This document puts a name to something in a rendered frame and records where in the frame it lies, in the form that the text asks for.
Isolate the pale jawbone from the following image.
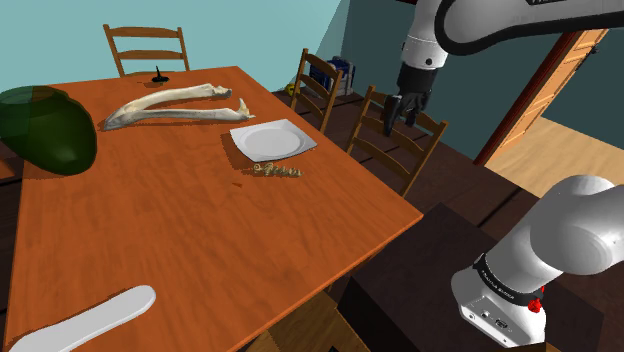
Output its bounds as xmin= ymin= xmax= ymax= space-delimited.
xmin=101 ymin=83 xmax=257 ymax=132

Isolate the white square plate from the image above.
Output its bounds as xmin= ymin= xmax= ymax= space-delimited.
xmin=228 ymin=118 xmax=319 ymax=164

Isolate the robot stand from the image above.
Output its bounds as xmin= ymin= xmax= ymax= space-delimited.
xmin=336 ymin=202 xmax=624 ymax=352

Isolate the orange wooden door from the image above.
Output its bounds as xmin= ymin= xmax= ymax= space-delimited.
xmin=472 ymin=28 xmax=612 ymax=167

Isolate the orange wooden table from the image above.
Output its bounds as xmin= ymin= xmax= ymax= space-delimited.
xmin=0 ymin=65 xmax=424 ymax=352

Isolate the blue and white box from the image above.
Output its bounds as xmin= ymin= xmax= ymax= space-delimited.
xmin=308 ymin=55 xmax=357 ymax=98

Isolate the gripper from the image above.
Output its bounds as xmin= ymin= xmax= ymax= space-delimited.
xmin=382 ymin=62 xmax=436 ymax=138

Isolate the white flat oblong board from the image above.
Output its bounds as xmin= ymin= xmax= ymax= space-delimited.
xmin=8 ymin=284 xmax=158 ymax=352

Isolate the small beige spiral tool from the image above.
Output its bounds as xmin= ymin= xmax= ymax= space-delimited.
xmin=252 ymin=162 xmax=305 ymax=179

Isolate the wooden ladder-back chair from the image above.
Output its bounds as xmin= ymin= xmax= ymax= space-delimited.
xmin=290 ymin=47 xmax=345 ymax=136
xmin=345 ymin=85 xmax=450 ymax=199
xmin=102 ymin=23 xmax=192 ymax=79

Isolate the dark green domed shell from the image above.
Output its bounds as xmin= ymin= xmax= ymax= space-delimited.
xmin=0 ymin=85 xmax=98 ymax=177

